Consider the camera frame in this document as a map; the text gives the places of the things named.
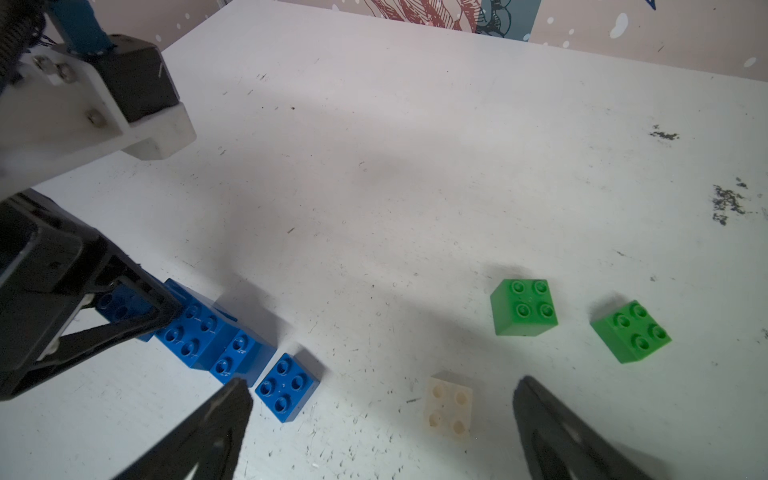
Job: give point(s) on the white small lego brick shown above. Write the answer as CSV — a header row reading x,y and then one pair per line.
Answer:
x,y
448,407

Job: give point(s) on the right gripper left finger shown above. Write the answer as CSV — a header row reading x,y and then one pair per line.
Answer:
x,y
206,445

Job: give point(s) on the blue small lego brick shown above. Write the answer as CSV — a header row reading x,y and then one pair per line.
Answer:
x,y
122,304
286,388

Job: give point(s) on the green small lego brick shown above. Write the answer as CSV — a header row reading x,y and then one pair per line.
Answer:
x,y
631,333
523,307

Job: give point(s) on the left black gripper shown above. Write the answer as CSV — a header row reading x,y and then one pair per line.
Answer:
x,y
52,266

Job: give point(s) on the blue long lego brick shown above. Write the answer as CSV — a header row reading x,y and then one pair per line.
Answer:
x,y
204,336

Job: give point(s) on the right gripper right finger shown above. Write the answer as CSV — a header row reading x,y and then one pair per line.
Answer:
x,y
558,445

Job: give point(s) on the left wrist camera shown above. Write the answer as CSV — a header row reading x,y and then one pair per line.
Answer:
x,y
65,111

